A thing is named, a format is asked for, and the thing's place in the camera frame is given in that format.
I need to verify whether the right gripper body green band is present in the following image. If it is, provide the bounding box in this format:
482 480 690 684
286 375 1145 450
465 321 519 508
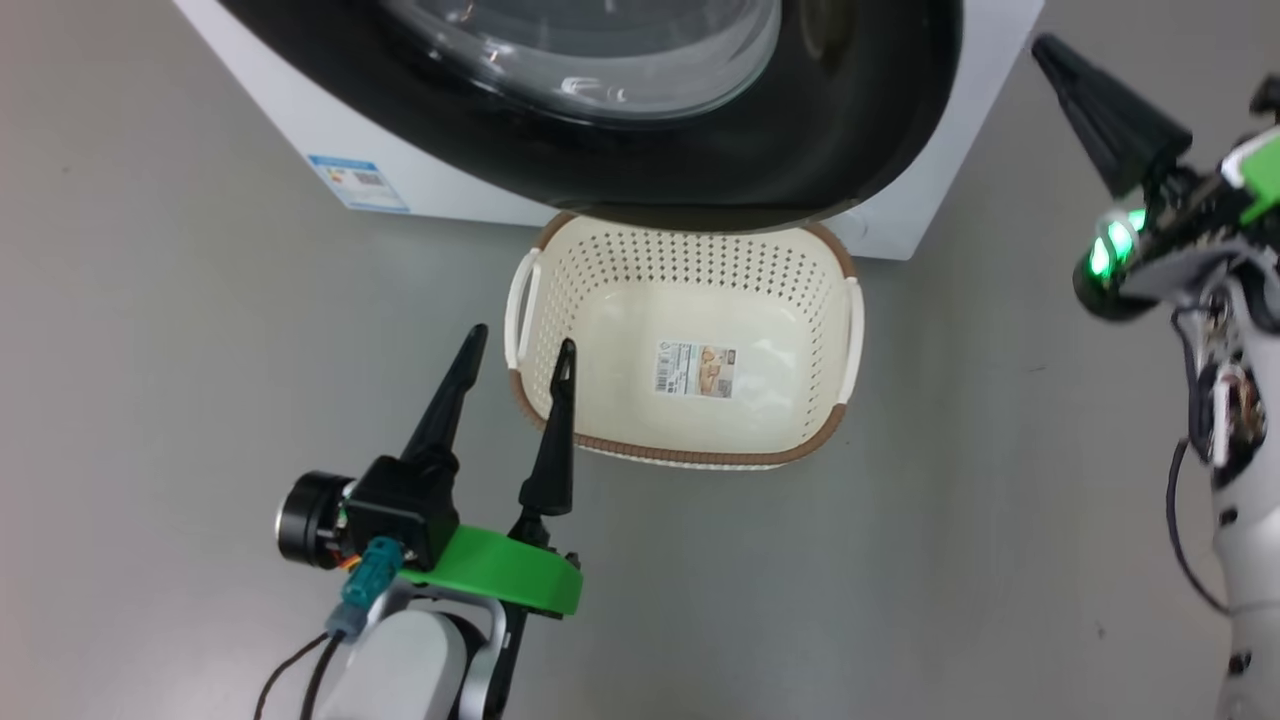
1073 128 1280 323

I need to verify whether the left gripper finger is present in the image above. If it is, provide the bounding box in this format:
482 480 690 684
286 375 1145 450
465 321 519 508
517 337 579 518
400 322 490 478

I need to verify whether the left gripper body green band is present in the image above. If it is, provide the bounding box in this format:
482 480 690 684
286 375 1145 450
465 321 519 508
277 470 584 618

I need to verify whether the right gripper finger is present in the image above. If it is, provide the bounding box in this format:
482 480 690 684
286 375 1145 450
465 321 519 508
1031 32 1193 199

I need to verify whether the black glass washing machine door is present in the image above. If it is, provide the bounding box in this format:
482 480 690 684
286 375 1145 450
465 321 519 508
215 0 963 233

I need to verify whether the cream plastic laundry basket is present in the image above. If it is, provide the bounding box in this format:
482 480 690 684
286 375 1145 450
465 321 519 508
503 210 865 471

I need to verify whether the basket product label sticker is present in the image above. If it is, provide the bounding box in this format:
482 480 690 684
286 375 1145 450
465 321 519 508
654 340 739 399

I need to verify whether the white washing machine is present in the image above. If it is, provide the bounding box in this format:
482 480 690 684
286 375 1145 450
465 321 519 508
172 0 1046 261

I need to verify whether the blue energy label sticker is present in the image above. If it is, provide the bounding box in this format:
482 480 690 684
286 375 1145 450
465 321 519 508
308 154 411 214

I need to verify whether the left camera cable teal plug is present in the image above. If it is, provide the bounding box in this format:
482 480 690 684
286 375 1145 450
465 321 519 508
255 537 404 720

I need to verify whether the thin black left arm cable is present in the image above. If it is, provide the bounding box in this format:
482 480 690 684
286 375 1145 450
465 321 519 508
300 640 346 720

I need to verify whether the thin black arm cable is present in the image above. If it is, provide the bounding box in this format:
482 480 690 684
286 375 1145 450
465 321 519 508
1165 436 1231 616
300 640 346 720

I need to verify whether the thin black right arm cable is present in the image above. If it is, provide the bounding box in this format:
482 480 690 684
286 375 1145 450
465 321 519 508
1165 436 1231 616

